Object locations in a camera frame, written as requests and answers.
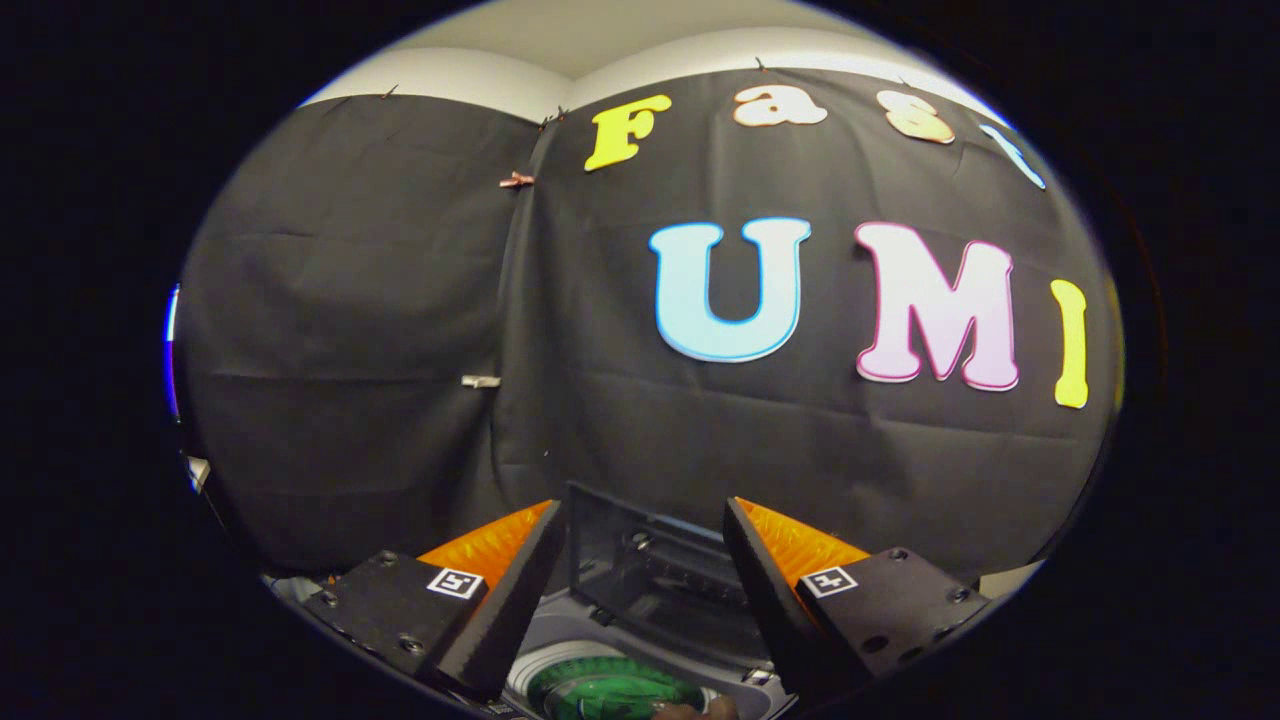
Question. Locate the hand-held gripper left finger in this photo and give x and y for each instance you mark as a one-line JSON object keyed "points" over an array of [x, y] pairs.
{"points": [[500, 620]]}

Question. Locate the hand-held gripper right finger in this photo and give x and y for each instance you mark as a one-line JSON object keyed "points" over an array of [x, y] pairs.
{"points": [[775, 620]]}

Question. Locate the grey washing machine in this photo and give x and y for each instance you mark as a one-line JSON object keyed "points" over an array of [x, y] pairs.
{"points": [[565, 640]]}

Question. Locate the transparent washing machine lid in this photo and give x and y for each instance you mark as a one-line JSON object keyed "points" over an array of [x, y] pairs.
{"points": [[650, 580]]}

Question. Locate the green polo shirt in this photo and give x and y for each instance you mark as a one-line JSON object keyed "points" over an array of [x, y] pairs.
{"points": [[610, 695]]}

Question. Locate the white clip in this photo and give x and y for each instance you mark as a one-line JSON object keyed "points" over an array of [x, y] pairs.
{"points": [[481, 381]]}

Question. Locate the black backdrop cloth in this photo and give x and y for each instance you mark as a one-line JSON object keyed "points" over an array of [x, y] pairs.
{"points": [[350, 300]]}

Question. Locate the red clip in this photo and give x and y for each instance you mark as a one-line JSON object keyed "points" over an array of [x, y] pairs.
{"points": [[517, 180]]}

